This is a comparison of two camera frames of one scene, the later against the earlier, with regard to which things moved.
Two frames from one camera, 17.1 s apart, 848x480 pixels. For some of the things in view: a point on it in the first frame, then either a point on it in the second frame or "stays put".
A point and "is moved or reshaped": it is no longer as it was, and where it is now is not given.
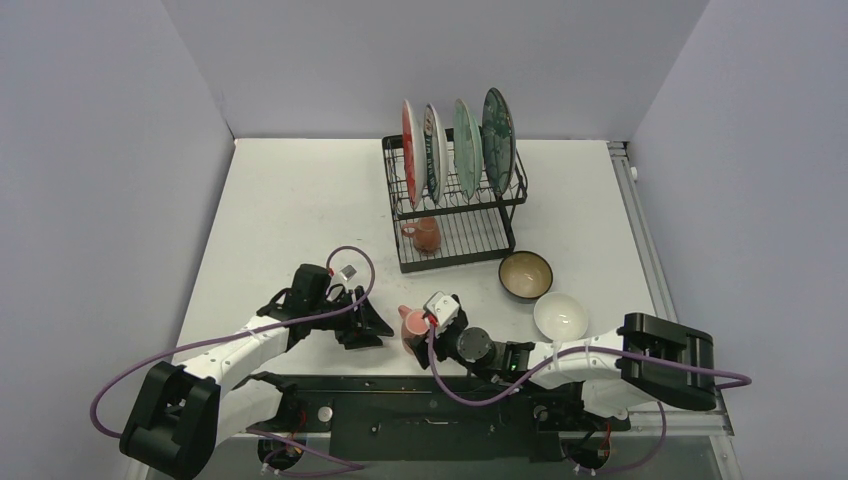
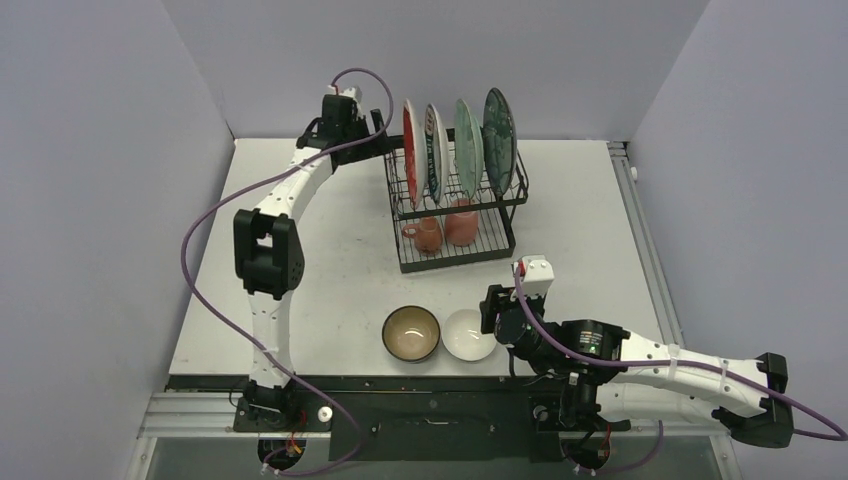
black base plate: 350,419 stays put
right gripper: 432,343 -> 494,307
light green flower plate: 468,151 stays put
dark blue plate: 498,142 stays put
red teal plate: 414,159 stays put
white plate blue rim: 436,155 stays put
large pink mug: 414,325 -> 461,222
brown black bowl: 525,274 is moved or reshaped
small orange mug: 426,234 stays put
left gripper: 354,337 -> 373,149
